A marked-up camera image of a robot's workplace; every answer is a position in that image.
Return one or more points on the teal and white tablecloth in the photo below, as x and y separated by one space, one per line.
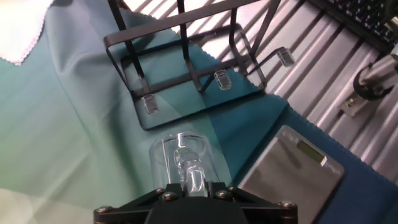
77 124

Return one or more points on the small camera on mount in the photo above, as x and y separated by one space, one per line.
373 81

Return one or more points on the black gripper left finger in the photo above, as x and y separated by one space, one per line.
124 213

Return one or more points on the silver digital kitchen scale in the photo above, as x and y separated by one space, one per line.
289 174

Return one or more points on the clear glass cup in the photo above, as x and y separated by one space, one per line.
183 161

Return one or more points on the black keyboard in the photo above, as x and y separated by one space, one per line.
363 18

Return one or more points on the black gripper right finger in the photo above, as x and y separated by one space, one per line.
270 213

